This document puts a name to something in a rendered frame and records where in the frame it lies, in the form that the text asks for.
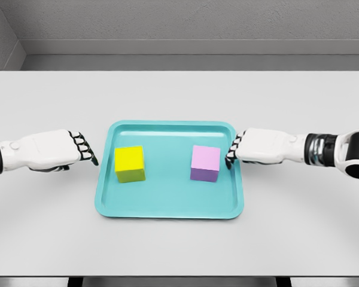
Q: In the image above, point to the teal plastic tray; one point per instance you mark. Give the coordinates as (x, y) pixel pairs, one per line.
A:
(170, 194)

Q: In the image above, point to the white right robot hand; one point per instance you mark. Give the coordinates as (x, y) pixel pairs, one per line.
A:
(258, 146)

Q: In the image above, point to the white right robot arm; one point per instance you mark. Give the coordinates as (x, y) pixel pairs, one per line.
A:
(329, 149)

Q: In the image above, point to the pink cube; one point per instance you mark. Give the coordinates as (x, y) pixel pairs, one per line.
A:
(205, 163)

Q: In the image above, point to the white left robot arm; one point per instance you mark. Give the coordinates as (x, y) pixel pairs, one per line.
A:
(6, 155)

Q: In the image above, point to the yellow cube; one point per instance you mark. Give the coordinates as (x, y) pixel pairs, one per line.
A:
(129, 163)

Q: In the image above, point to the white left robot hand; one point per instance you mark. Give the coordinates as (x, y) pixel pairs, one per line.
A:
(52, 148)

